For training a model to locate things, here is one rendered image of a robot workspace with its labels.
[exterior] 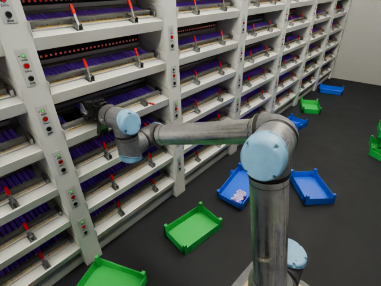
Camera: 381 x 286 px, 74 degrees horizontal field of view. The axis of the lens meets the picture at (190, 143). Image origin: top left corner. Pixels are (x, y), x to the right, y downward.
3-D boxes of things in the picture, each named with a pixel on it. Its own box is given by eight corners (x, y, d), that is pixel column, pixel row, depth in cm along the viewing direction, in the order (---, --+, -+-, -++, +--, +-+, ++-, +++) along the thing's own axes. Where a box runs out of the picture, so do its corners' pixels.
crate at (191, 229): (200, 209, 173) (200, 201, 169) (222, 227, 160) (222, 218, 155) (164, 234, 157) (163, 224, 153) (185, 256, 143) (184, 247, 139)
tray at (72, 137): (168, 104, 148) (170, 90, 142) (67, 148, 110) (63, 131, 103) (145, 89, 156) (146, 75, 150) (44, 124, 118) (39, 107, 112)
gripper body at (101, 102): (97, 96, 112) (112, 100, 105) (102, 114, 116) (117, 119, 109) (81, 101, 107) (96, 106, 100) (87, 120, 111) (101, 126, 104)
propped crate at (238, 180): (242, 210, 172) (241, 204, 166) (217, 197, 183) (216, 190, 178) (263, 179, 185) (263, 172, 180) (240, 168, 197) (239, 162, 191)
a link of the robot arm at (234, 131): (304, 104, 77) (148, 118, 118) (295, 118, 68) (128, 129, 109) (308, 139, 81) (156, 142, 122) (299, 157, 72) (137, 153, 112)
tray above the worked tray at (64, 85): (165, 70, 138) (168, 45, 129) (53, 104, 99) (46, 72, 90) (141, 55, 146) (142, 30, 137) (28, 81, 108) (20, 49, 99)
